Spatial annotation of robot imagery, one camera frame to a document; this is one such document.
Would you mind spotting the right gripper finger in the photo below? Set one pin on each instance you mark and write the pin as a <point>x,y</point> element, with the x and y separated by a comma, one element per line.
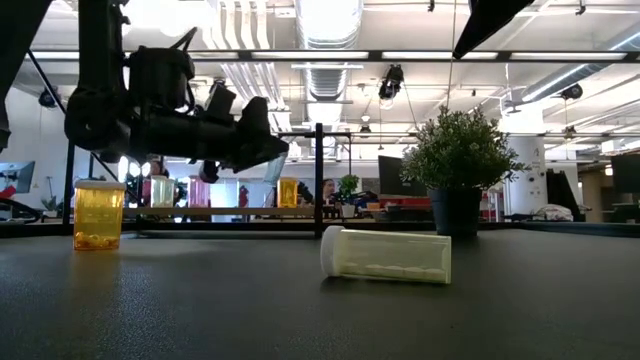
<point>492,20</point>

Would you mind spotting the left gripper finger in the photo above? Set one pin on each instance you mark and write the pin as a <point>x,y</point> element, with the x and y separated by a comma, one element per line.
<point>257,145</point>

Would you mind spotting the dark purple pill bottle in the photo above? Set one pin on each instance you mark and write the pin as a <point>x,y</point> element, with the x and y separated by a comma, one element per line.
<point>243,196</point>

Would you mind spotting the narrow orange pill bottle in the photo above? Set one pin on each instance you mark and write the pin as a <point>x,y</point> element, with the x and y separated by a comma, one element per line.
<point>288,192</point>

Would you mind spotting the pale green pill bottle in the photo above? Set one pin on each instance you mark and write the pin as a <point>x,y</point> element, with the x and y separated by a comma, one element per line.
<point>158,192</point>
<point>390,260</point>
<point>171,194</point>

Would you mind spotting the light purple pill bottle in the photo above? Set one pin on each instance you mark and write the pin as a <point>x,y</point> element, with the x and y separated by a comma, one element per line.
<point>200,192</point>

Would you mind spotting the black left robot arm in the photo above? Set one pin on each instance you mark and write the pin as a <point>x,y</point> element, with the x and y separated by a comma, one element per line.
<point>97,50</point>

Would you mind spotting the person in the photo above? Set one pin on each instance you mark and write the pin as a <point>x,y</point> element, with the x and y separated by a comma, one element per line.
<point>329,189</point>
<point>157,169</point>

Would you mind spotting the small background potted plant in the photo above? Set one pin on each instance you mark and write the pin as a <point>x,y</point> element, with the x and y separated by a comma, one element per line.
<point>348,186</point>

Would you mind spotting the black ceiling spotlight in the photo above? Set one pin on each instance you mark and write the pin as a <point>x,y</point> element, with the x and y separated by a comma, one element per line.
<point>391,82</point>
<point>47,98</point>
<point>571,91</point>

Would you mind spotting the wide orange pill bottle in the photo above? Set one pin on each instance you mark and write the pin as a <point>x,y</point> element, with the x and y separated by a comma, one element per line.
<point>100,215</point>

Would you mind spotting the black background monitor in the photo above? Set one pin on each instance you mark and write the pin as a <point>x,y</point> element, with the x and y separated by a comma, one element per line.
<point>395,175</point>

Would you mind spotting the black background panel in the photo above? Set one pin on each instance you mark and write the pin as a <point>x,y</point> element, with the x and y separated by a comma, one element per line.
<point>562,197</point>

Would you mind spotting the green potted plant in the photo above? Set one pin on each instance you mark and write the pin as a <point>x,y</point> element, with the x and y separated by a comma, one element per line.
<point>456,210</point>

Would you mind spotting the white crumpled cloth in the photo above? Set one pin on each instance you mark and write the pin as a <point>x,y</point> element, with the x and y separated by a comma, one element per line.
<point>552,212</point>

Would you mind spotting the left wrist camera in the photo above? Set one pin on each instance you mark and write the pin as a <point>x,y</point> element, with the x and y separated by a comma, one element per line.
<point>221,102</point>

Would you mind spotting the wooden shelf black frame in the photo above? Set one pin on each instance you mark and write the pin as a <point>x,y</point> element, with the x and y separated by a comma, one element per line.
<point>200,211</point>

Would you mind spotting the silver ventilation duct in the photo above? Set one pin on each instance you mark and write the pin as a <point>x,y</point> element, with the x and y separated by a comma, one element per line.
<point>327,82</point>

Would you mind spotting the black aluminium rig frame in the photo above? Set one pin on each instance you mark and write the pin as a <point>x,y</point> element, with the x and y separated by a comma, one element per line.
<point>310,55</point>

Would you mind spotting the wall monitor screen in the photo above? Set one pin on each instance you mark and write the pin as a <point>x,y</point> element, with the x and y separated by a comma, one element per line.
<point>17,177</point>

